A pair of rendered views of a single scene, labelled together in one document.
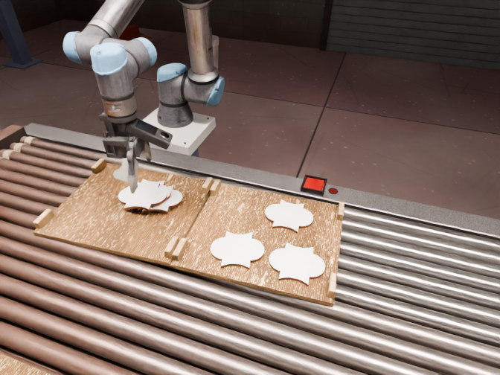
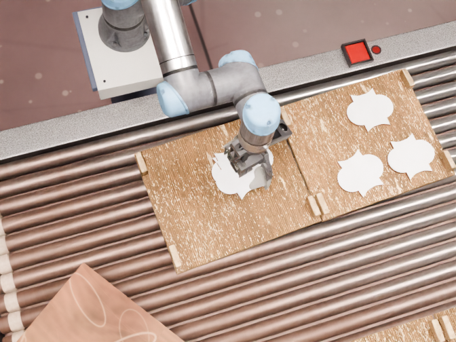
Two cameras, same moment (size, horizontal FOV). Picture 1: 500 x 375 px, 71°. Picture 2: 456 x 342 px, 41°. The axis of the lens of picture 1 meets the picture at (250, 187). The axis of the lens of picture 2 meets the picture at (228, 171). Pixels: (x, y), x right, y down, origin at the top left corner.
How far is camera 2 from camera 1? 1.22 m
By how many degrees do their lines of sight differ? 40
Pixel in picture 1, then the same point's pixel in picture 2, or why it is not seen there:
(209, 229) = (319, 167)
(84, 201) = (179, 212)
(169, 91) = (134, 14)
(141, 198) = (244, 178)
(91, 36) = (195, 85)
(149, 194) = not seen: hidden behind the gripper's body
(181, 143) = not seen: hidden behind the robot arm
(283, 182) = (326, 65)
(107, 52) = (275, 117)
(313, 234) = (401, 118)
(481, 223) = not seen: outside the picture
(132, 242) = (273, 223)
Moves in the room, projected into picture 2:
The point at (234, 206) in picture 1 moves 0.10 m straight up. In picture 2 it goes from (316, 128) to (324, 113)
